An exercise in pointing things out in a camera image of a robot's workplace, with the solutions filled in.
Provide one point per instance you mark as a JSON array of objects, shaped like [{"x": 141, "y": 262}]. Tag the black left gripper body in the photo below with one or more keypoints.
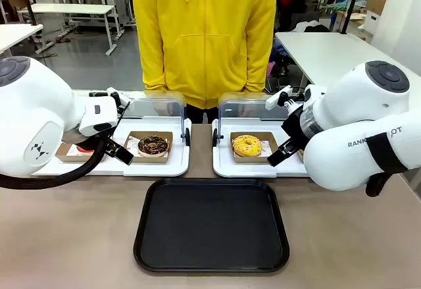
[{"x": 98, "y": 139}]

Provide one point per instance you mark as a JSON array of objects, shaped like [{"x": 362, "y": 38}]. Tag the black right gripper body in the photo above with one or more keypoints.
[{"x": 294, "y": 127}]

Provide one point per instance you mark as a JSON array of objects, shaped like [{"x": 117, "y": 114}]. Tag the chocolate glazed sprinkle donut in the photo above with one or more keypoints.
[{"x": 146, "y": 148}]

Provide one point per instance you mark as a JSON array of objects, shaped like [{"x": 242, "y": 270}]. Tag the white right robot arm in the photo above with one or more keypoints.
[{"x": 345, "y": 157}]

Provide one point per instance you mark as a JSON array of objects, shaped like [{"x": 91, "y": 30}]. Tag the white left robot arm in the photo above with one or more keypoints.
[{"x": 33, "y": 111}]

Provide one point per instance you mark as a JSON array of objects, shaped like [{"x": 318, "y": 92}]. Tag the red glazed donut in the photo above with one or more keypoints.
[{"x": 82, "y": 150}]

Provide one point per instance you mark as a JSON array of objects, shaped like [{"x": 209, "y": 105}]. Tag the yellow donut in cardboard tray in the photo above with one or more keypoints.
[{"x": 250, "y": 160}]

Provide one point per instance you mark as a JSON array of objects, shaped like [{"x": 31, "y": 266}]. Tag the brown cardboard donut box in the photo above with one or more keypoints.
[{"x": 65, "y": 158}]

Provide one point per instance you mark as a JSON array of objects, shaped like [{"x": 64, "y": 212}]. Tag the yellow glazed sprinkle donut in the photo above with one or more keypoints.
[{"x": 241, "y": 149}]

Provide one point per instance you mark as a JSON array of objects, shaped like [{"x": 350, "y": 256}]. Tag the black plastic serving tray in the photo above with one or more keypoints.
[{"x": 210, "y": 229}]

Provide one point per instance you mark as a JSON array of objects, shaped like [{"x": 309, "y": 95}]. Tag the white printed paper liner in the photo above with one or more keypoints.
[
  {"x": 266, "y": 145},
  {"x": 132, "y": 144}
]

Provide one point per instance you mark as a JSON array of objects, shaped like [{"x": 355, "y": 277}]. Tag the clear cylindrical wrist adapter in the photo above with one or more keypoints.
[{"x": 310, "y": 122}]

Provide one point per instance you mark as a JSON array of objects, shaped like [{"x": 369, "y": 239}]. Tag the white display case base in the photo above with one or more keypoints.
[
  {"x": 243, "y": 170},
  {"x": 154, "y": 169}
]

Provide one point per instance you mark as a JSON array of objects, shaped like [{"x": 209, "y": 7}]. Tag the pink cloth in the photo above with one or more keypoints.
[{"x": 272, "y": 70}]

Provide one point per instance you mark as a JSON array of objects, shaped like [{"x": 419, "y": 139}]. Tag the large white table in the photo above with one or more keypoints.
[{"x": 329, "y": 52}]

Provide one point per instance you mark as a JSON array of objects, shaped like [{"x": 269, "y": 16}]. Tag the black trousers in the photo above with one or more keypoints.
[{"x": 197, "y": 114}]

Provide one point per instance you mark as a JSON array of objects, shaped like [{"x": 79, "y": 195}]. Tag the black and white clothes pile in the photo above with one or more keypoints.
[{"x": 310, "y": 26}]

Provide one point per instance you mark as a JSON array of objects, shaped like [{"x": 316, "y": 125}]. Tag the person in yellow hoodie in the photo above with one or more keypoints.
[{"x": 204, "y": 39}]

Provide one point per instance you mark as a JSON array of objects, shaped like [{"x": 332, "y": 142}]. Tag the green cloth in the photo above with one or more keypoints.
[{"x": 335, "y": 5}]

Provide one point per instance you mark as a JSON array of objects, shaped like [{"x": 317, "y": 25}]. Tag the white storage box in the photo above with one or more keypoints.
[{"x": 371, "y": 22}]

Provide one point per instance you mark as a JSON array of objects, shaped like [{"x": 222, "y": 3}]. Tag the white table with white legs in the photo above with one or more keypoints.
[{"x": 75, "y": 8}]

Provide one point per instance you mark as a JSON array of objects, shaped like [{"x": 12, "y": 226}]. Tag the white table with thin top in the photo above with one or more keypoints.
[{"x": 16, "y": 34}]

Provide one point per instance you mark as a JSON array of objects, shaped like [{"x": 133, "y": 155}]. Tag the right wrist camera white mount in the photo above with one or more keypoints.
[{"x": 273, "y": 102}]

